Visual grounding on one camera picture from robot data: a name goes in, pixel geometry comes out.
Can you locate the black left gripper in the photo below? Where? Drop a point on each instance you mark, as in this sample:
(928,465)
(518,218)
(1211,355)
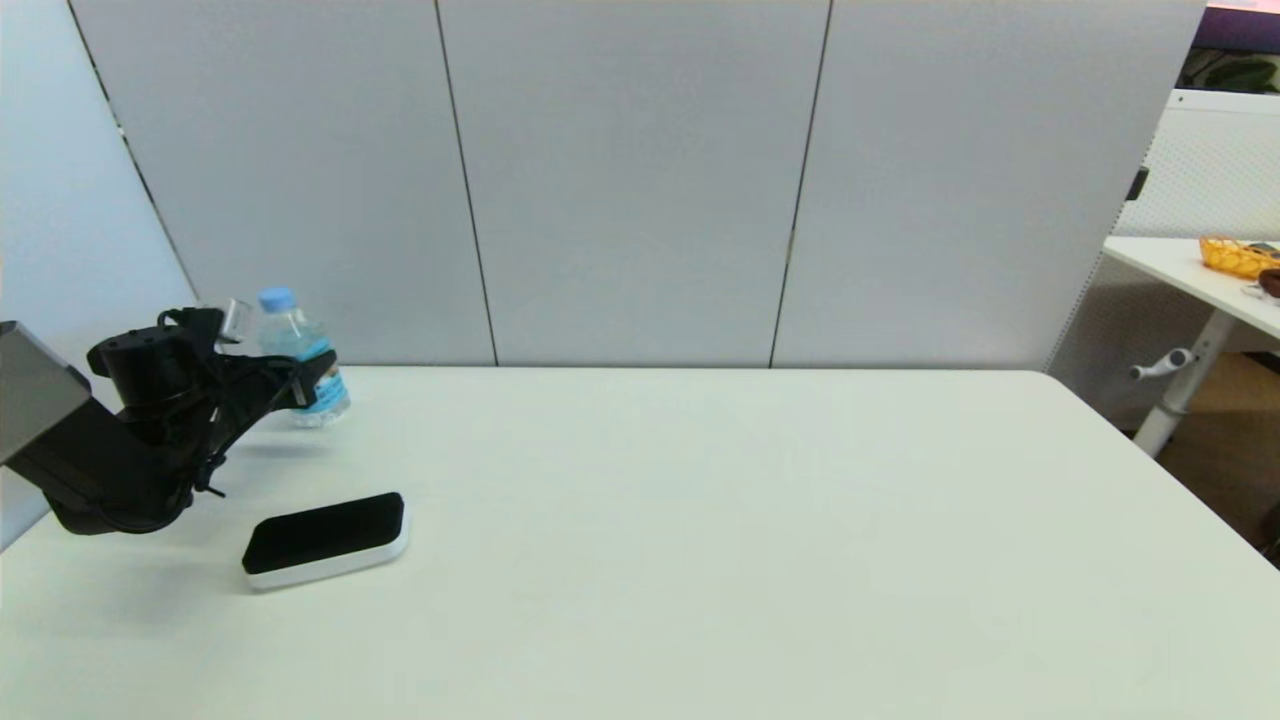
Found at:
(245,390)

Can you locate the clear bottle with blue label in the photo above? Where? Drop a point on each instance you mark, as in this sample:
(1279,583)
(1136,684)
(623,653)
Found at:
(290,335)

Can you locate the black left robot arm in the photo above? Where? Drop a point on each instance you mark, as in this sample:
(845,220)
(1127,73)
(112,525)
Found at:
(95,465)

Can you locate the black eraser with white base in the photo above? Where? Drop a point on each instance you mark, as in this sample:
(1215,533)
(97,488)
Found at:
(322,535)

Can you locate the black partition clip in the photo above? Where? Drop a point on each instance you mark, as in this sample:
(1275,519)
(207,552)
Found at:
(1136,185)

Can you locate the white side table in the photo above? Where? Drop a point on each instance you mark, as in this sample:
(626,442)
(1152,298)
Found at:
(1175,265)

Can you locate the white side table leg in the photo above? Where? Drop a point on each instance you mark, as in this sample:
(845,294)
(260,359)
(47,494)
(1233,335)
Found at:
(1195,370)

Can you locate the white pegboard panel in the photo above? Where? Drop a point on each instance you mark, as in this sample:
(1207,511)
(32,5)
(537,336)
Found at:
(1205,170)

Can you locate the dark brown round object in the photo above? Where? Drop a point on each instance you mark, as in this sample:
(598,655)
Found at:
(1271,284)

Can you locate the green plant leaves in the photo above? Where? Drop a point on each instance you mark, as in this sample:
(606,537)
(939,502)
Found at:
(1240,73)

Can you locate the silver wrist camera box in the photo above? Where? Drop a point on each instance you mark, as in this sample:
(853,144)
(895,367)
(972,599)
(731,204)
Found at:
(236,320)

